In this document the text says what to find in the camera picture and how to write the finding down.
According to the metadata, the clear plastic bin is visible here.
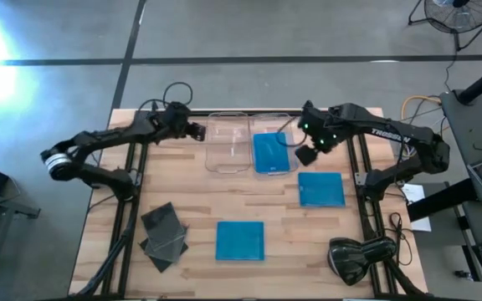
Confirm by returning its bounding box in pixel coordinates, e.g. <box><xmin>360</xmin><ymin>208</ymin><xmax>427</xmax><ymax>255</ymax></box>
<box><xmin>249</xmin><ymin>111</ymin><xmax>301</xmax><ymax>176</ymax></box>
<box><xmin>204</xmin><ymin>111</ymin><xmax>254</xmax><ymax>175</ymax></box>

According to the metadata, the white paper sheet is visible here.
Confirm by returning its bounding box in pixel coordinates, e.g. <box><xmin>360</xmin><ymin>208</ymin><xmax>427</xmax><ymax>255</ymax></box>
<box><xmin>401</xmin><ymin>182</ymin><xmax>433</xmax><ymax>232</ymax></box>

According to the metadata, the black desk support beam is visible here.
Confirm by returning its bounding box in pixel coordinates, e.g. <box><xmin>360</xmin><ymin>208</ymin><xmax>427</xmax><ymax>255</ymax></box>
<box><xmin>406</xmin><ymin>178</ymin><xmax>479</xmax><ymax>223</ymax></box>

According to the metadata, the grey side desk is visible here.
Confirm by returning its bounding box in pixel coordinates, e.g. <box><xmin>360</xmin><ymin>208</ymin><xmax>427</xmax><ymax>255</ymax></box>
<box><xmin>438</xmin><ymin>89</ymin><xmax>482</xmax><ymax>204</ymax></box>

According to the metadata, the black floor fan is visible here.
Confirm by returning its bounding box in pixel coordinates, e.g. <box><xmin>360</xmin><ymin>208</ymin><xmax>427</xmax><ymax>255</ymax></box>
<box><xmin>407</xmin><ymin>0</ymin><xmax>482</xmax><ymax>53</ymax></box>

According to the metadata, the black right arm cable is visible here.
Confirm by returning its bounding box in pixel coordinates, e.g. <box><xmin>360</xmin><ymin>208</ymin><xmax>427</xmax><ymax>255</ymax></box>
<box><xmin>274</xmin><ymin>117</ymin><xmax>307</xmax><ymax>149</ymax></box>

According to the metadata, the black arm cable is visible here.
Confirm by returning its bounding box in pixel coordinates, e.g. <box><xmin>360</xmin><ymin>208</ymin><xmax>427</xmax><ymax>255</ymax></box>
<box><xmin>138</xmin><ymin>80</ymin><xmax>194</xmax><ymax>110</ymax></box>
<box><xmin>274</xmin><ymin>117</ymin><xmax>307</xmax><ymax>149</ymax></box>

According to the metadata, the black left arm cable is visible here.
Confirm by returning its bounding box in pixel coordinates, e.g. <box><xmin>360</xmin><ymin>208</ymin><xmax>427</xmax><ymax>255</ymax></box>
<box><xmin>138</xmin><ymin>80</ymin><xmax>194</xmax><ymax>110</ymax></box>

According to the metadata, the black aluminium table frame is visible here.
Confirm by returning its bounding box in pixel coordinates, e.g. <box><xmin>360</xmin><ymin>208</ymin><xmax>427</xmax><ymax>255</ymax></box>
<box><xmin>69</xmin><ymin>108</ymin><xmax>426</xmax><ymax>300</ymax></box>

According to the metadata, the black glossy camera housing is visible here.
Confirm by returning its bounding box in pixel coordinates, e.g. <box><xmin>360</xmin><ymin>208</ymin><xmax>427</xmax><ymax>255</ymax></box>
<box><xmin>327</xmin><ymin>236</ymin><xmax>398</xmax><ymax>288</ymax></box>

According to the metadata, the black cable by camera housing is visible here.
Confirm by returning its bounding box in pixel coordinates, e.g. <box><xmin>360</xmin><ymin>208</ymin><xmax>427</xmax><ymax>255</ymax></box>
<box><xmin>387</xmin><ymin>212</ymin><xmax>414</xmax><ymax>268</ymax></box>

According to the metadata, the yellow cable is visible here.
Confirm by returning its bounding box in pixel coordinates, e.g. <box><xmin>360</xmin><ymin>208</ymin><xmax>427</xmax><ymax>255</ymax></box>
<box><xmin>400</xmin><ymin>94</ymin><xmax>443</xmax><ymax>123</ymax></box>

